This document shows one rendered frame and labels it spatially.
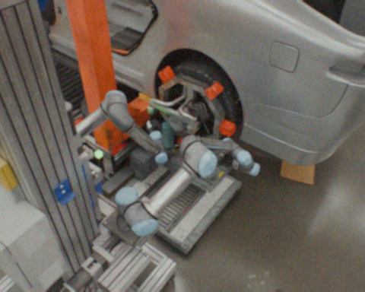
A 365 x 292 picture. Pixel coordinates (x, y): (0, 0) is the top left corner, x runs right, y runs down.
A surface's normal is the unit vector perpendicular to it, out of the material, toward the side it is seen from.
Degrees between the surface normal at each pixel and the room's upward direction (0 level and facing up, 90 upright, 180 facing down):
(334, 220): 0
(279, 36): 81
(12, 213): 0
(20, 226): 0
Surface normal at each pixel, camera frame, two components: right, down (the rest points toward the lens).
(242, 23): -0.59, 0.43
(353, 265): 0.02, -0.72
